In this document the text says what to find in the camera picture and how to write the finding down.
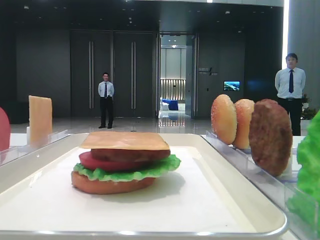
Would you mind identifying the sesame bun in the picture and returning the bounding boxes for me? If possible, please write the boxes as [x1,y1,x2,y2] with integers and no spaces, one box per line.
[211,94,237,145]
[232,98,255,149]

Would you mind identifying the cheese slice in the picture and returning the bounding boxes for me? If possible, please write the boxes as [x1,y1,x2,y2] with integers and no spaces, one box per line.
[80,131,170,151]
[28,95,53,146]

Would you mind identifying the sesame bun top front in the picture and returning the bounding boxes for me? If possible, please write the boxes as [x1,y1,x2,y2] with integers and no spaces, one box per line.
[211,94,237,145]

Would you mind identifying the clear acrylic rack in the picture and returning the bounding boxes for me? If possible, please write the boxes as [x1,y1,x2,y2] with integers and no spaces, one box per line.
[205,131,320,240]
[0,127,70,166]

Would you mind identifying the green lettuce leaf in rack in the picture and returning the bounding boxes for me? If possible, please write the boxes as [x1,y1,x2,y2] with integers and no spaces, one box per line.
[287,113,320,237]

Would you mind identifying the upright cheese slice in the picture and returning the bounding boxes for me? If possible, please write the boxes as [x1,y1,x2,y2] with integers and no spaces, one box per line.
[28,95,53,146]

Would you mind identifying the right clear acrylic rack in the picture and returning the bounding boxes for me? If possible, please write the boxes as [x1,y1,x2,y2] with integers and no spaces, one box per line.
[205,131,320,240]

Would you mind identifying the sesame bun rear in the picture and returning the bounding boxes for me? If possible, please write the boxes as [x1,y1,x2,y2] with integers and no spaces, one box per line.
[232,98,255,149]

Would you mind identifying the red tomato slice in rack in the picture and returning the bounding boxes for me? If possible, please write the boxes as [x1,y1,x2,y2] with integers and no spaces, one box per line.
[0,108,11,151]

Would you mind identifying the bottom bun slice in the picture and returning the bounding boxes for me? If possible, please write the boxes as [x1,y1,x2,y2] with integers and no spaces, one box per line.
[71,171,156,195]

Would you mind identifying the dark double door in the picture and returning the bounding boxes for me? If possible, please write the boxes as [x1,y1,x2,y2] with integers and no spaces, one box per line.
[70,31,156,118]

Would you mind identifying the green lettuce leaf on burger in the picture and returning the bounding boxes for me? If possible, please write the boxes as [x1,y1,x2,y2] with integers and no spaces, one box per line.
[73,154,181,182]

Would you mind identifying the brown meat patty on burger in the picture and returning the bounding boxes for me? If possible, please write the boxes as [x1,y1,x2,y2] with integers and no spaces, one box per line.
[90,149,171,162]

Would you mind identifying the upright brown meat patty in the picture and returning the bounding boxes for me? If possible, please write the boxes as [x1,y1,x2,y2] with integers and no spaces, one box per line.
[249,99,293,177]

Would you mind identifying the red tomato slice on burger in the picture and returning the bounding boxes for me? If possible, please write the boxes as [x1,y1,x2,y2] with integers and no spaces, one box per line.
[79,151,154,172]

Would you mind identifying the white serving tray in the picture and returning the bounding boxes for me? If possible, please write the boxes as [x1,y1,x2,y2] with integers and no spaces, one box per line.
[0,133,288,240]

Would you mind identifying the man in white shirt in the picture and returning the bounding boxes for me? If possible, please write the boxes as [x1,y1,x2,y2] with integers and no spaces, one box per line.
[274,53,306,136]

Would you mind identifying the wall mounted screen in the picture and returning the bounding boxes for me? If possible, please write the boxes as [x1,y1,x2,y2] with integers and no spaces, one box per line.
[223,81,240,91]

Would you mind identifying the left clear acrylic rack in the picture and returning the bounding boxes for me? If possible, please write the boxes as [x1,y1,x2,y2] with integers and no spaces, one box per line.
[0,127,70,166]

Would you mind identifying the potted plants in planter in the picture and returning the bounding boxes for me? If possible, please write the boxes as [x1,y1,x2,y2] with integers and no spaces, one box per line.
[300,93,318,120]

